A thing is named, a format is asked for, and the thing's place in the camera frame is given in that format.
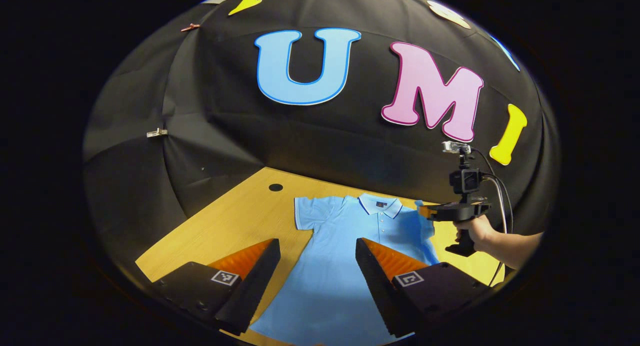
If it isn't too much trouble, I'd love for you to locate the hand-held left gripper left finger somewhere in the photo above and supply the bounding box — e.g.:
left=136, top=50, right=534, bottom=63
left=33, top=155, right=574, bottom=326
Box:
left=151, top=238, right=282, bottom=337

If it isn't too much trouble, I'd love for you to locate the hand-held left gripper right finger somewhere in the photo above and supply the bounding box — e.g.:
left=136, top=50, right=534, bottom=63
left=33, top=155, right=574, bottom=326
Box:
left=355, top=238, right=493, bottom=338

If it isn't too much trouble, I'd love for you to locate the light blue T-shirt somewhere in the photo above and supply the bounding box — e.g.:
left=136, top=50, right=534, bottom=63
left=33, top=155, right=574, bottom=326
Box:
left=249, top=193, right=441, bottom=346

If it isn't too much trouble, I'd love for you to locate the black backdrop cloth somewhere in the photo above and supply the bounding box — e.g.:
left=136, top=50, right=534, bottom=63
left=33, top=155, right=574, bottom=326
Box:
left=82, top=0, right=561, bottom=287

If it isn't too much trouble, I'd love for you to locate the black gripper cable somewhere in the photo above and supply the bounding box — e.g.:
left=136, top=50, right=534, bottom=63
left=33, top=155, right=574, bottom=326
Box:
left=471, top=147, right=516, bottom=234

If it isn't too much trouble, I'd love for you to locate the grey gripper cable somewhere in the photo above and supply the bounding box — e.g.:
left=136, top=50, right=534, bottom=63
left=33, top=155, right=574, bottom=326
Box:
left=482, top=175, right=509, bottom=287

